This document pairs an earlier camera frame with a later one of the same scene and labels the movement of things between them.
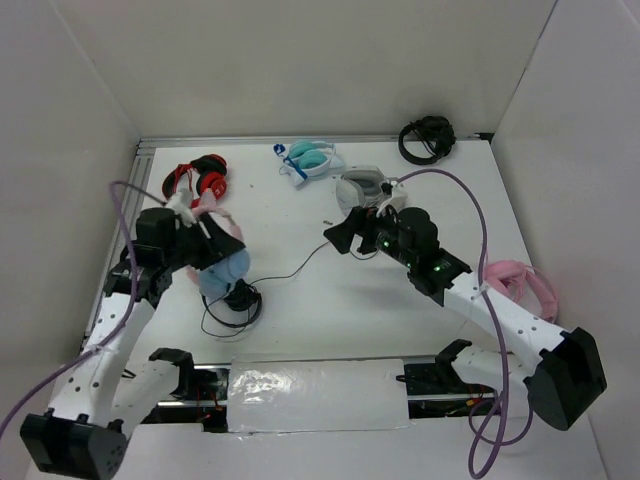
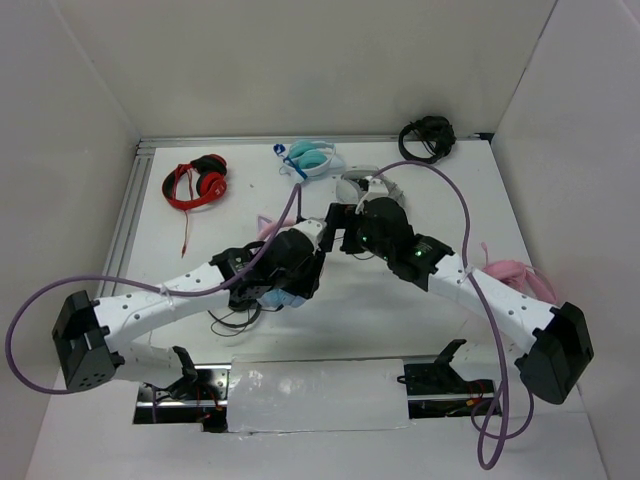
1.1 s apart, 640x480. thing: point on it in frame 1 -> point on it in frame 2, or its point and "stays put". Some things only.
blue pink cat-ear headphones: [220, 277] -> [276, 297]
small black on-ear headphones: [240, 295] stays put
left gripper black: [218, 246] -> [309, 284]
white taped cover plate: [301, 395] stays put
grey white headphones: [358, 186] stays put
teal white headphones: [304, 158] stays put
